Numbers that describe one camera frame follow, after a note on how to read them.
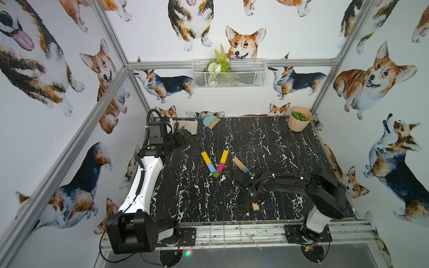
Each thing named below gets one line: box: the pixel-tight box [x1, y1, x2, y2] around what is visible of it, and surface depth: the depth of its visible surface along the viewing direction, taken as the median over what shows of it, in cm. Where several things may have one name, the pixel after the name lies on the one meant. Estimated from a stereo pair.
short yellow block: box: [201, 151, 212, 165], surface depth 102 cm
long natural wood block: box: [232, 156, 246, 171], surface depth 99 cm
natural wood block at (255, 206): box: [251, 202, 260, 212], surface depth 83 cm
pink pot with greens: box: [288, 106, 313, 133], surface depth 109 cm
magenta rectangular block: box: [216, 162, 226, 174], surface depth 97 cm
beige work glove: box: [177, 119, 198, 136], surface depth 119 cm
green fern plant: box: [206, 43, 231, 86], surface depth 85 cm
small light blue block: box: [206, 163, 217, 175], surface depth 97 cm
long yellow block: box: [220, 149, 230, 165], surface depth 102 cm
